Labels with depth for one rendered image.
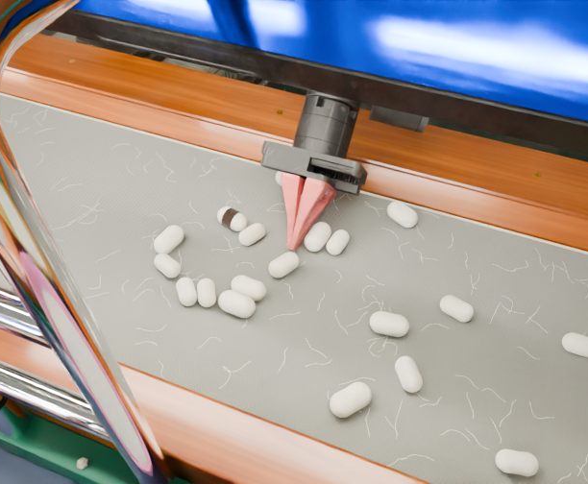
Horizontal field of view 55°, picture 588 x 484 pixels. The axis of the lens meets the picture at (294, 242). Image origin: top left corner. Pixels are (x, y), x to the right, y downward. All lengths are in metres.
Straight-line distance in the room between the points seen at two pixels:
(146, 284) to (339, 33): 0.38
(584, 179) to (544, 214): 0.08
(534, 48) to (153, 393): 0.38
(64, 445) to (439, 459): 0.32
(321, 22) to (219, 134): 0.46
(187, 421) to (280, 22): 0.32
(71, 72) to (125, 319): 0.41
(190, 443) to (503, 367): 0.28
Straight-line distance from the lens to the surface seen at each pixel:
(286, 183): 0.56
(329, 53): 0.26
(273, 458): 0.46
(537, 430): 0.53
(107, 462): 0.54
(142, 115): 0.76
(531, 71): 0.26
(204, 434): 0.47
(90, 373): 0.31
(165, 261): 0.58
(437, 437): 0.51
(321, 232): 0.58
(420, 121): 0.59
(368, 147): 0.68
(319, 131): 0.57
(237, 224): 0.60
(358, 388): 0.49
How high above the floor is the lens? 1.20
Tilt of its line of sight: 50 degrees down
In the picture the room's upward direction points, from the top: straight up
